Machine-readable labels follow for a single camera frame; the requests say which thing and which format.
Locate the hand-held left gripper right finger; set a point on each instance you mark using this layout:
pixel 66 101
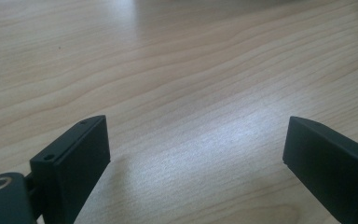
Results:
pixel 329 168

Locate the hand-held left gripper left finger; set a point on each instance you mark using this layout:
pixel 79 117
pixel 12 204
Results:
pixel 74 168

